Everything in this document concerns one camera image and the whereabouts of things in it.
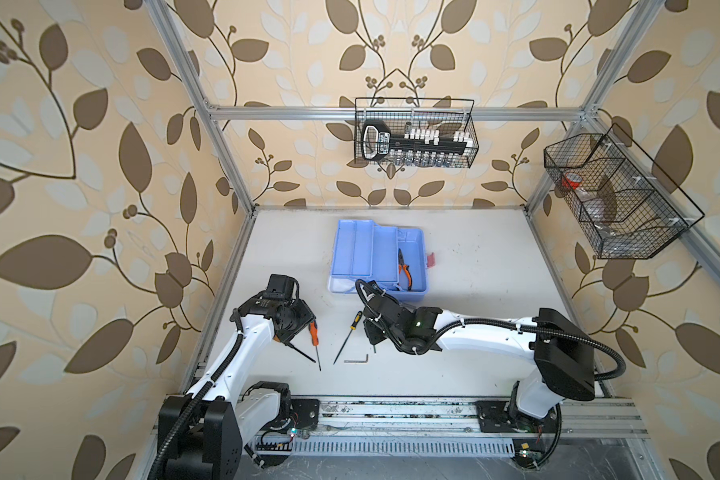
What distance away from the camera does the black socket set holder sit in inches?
32.6

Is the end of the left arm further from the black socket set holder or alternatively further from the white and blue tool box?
the black socket set holder

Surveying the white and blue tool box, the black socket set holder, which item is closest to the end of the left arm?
the white and blue tool box

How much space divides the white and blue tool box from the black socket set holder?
0.83 ft

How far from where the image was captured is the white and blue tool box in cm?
91
